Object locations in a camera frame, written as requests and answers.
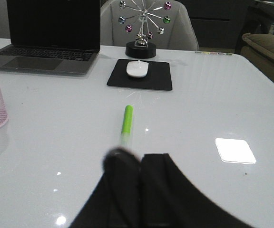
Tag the green highlighter pen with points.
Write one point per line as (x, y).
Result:
(125, 137)

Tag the beige sofa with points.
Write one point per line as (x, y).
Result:
(259, 50)

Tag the coloured sticker strip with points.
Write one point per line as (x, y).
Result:
(213, 53)

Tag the white computer mouse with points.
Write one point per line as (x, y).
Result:
(137, 69)

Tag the ferris wheel desk ornament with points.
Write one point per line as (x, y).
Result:
(142, 48)

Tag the grey laptop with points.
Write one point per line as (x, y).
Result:
(52, 36)

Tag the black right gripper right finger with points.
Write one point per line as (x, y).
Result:
(170, 200)

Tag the grey chair right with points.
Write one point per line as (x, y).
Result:
(178, 34)

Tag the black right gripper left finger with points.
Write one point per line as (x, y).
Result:
(114, 203)

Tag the black mouse pad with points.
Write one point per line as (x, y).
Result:
(149, 75)

